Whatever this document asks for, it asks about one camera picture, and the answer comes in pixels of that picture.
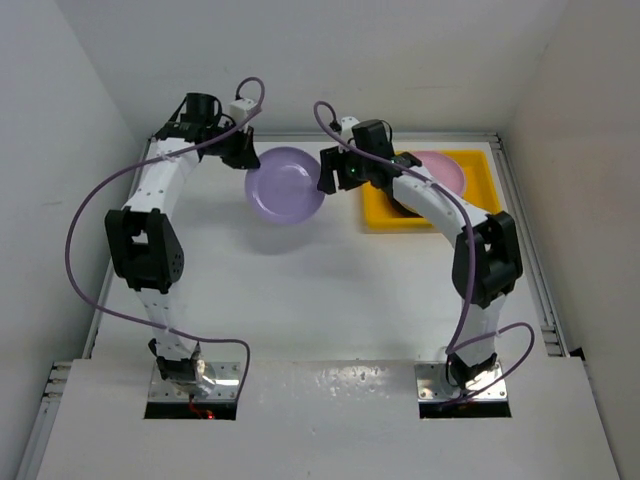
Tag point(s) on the purple plate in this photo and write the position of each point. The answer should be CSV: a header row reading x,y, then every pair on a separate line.
x,y
283,190

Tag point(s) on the metal base plate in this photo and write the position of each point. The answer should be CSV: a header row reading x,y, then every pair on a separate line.
x,y
219,385
434,387

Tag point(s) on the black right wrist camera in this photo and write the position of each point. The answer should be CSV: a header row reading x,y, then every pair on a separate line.
x,y
344,127

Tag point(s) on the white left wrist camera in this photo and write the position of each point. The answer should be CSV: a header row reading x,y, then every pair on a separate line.
x,y
242,111

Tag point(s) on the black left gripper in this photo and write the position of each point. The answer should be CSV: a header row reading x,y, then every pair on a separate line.
x,y
243,157

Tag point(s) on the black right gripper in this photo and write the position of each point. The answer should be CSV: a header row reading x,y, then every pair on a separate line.
x,y
333,159

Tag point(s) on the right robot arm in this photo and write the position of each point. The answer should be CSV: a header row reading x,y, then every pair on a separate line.
x,y
487,260

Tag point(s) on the pink plate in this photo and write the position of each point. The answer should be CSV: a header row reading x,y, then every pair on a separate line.
x,y
444,169

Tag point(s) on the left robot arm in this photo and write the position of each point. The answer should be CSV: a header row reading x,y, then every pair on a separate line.
x,y
144,246

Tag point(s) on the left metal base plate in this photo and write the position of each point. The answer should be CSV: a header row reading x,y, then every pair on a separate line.
x,y
219,385

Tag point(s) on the yellow plastic bin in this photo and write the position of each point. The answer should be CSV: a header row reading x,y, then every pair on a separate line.
x,y
480,191

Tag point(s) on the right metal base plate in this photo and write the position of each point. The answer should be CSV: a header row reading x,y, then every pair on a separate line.
x,y
434,387

